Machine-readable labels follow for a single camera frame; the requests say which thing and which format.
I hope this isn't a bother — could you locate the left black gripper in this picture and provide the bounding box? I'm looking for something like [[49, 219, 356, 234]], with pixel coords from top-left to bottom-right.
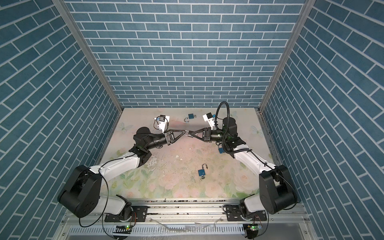
[[144, 131, 185, 152]]

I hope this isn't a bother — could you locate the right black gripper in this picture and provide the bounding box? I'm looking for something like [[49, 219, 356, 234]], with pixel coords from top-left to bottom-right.
[[192, 128, 229, 144]]

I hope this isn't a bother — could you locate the black padlock with keys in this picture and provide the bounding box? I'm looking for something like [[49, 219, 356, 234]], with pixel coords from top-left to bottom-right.
[[185, 131, 193, 138]]

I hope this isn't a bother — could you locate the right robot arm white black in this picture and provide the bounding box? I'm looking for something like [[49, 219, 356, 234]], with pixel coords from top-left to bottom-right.
[[187, 101, 298, 220]]

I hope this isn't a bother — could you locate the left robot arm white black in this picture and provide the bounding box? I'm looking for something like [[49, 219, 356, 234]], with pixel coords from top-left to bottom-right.
[[58, 127, 188, 222]]

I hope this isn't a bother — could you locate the blue padlock near with key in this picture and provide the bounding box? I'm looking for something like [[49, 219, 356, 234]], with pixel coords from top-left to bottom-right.
[[198, 164, 208, 180]]

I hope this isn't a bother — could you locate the floral table mat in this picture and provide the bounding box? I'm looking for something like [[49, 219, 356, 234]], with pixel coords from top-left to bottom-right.
[[101, 108, 273, 200]]

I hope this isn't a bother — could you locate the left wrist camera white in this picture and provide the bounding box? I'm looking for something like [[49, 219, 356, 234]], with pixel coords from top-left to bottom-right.
[[153, 115, 170, 133]]

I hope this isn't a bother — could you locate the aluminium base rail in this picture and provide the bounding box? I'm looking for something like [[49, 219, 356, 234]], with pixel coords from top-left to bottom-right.
[[54, 199, 316, 240]]

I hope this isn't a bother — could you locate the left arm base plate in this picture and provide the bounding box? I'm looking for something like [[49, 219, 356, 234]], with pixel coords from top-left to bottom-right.
[[104, 206, 148, 223]]

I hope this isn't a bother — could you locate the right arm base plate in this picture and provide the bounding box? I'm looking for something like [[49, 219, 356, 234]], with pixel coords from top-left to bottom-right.
[[222, 205, 267, 222]]

